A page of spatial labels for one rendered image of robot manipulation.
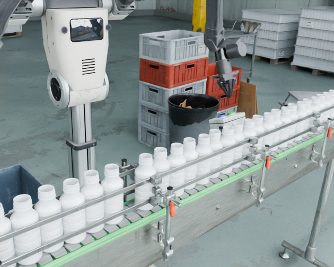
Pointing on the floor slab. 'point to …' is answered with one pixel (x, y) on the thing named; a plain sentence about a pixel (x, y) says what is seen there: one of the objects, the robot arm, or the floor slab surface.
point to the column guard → (199, 16)
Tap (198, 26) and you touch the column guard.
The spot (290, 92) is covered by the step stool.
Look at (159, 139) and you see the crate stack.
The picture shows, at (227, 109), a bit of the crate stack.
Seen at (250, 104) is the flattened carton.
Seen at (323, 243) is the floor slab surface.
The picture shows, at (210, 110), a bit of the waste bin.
